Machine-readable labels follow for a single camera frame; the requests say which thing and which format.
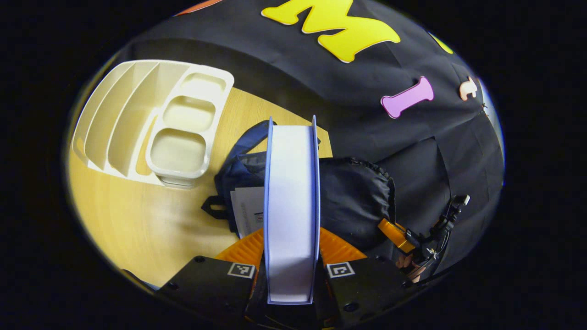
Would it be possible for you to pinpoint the blue schoolbag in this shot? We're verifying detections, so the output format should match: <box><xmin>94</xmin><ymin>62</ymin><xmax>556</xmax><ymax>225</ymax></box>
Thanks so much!
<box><xmin>202</xmin><ymin>120</ymin><xmax>397</xmax><ymax>253</ymax></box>

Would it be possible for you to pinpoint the white cover book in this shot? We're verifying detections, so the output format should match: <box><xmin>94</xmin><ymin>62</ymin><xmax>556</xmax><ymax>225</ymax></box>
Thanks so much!
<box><xmin>229</xmin><ymin>186</ymin><xmax>266</xmax><ymax>239</ymax></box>

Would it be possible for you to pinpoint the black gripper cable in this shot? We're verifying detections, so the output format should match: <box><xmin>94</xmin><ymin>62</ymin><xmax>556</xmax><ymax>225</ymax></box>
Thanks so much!
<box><xmin>429</xmin><ymin>195</ymin><xmax>471</xmax><ymax>271</ymax></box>

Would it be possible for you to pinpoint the grey cover book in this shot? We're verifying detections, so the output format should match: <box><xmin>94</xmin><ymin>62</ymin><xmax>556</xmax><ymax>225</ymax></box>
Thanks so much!
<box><xmin>264</xmin><ymin>115</ymin><xmax>321</xmax><ymax>306</ymax></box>

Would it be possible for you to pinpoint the white bookshelf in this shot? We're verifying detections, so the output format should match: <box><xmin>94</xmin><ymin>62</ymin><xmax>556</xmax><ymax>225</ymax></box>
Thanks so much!
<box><xmin>72</xmin><ymin>60</ymin><xmax>235</xmax><ymax>190</ymax></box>

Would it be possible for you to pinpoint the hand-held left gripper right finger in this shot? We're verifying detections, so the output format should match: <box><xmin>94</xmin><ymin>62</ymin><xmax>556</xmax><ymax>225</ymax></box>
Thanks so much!
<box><xmin>316</xmin><ymin>227</ymin><xmax>413</xmax><ymax>324</ymax></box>

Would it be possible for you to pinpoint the black backdrop cloth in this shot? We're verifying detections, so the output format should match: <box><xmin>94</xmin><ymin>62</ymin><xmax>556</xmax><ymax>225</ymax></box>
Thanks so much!
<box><xmin>115</xmin><ymin>0</ymin><xmax>506</xmax><ymax>276</ymax></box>

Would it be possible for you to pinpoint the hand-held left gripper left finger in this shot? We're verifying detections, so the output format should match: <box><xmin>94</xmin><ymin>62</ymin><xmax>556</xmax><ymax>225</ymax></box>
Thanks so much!
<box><xmin>158</xmin><ymin>228</ymin><xmax>266</xmax><ymax>321</ymax></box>

